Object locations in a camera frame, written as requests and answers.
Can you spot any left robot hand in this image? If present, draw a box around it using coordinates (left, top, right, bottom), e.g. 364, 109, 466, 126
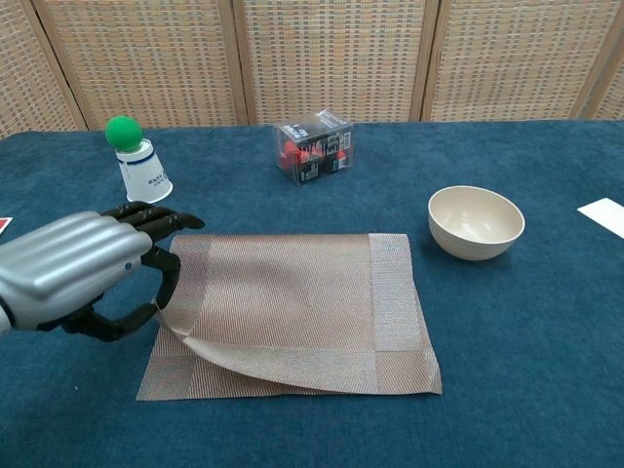
0, 201, 207, 344

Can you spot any brown woven placemat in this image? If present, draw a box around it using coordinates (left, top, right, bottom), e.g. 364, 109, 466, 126
136, 232, 444, 403

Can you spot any woven folding screen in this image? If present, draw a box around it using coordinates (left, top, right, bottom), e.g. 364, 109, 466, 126
0, 0, 624, 140

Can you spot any green ball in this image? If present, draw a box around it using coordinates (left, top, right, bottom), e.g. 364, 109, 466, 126
104, 115, 143, 153

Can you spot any clear plastic box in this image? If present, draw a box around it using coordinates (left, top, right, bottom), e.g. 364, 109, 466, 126
272, 109, 356, 187

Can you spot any blue table cloth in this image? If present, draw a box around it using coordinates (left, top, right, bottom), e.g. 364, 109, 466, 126
0, 119, 624, 468

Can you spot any white paper cup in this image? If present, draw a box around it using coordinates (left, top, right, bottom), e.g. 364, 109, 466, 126
115, 138, 175, 206

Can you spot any white bowl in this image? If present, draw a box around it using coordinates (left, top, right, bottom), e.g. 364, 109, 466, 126
427, 184, 527, 262

